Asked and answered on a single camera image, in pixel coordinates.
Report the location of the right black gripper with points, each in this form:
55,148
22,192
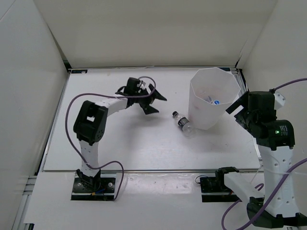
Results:
242,101

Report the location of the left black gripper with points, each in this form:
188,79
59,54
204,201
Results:
147,108

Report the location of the clear bottle white cap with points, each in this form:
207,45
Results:
211,100

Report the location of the clear bottle black cap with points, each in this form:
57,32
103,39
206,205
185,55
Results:
183,124

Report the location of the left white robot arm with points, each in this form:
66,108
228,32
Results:
90,125

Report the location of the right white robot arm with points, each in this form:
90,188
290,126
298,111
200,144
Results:
275,138

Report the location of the white octagonal bin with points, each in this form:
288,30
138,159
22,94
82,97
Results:
217,83

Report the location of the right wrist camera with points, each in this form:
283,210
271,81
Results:
265,101

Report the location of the aluminium frame rail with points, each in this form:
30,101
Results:
239,76

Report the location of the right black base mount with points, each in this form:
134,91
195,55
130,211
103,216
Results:
213,189

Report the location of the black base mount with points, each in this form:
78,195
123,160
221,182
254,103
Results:
213,189
100,187

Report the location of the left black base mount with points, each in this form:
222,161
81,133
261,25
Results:
100,187

